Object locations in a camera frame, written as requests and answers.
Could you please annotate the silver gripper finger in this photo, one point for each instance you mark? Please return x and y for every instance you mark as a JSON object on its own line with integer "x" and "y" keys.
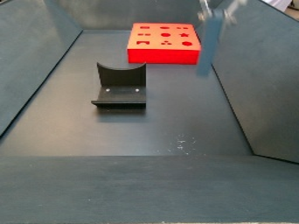
{"x": 206, "y": 10}
{"x": 230, "y": 20}

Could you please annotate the blue arch block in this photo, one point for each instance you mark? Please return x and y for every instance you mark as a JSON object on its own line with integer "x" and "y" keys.
{"x": 210, "y": 39}

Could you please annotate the red shape sorting board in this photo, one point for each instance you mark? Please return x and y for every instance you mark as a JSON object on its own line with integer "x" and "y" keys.
{"x": 163, "y": 43}

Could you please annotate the black curved holder stand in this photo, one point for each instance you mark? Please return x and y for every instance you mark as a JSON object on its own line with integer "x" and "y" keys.
{"x": 122, "y": 87}

